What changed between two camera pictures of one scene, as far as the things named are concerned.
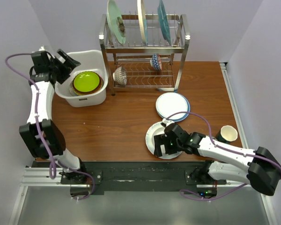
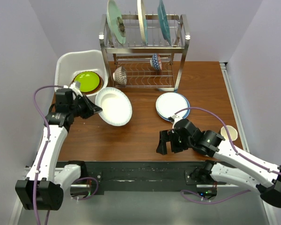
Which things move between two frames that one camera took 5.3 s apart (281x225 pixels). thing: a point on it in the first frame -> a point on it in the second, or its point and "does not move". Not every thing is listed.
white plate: [169, 103] does not move
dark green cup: [226, 134] does not move
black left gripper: [69, 65] -> [91, 108]
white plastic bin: [92, 61] does not move
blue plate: [179, 120] does not move
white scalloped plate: [158, 129] -> [117, 108]
